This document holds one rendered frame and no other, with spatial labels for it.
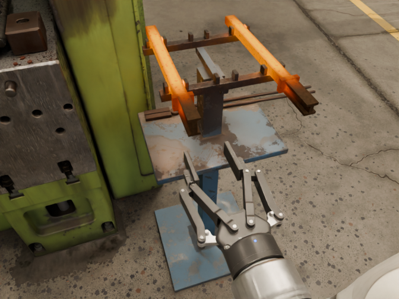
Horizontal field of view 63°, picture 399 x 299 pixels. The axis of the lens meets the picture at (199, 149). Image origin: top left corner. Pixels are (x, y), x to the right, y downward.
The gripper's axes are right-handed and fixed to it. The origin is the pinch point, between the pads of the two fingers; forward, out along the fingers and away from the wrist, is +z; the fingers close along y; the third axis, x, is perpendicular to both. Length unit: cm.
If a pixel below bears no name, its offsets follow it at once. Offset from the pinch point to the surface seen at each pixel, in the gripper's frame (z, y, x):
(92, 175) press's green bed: 48, -28, -50
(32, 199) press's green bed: 47, -50, -54
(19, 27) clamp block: 55, -34, 4
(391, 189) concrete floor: 32, 113, -94
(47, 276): 37, -58, -94
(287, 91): 16.0, 23.5, -1.0
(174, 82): 24.1, -0.3, 1.1
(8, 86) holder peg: 44, -39, -6
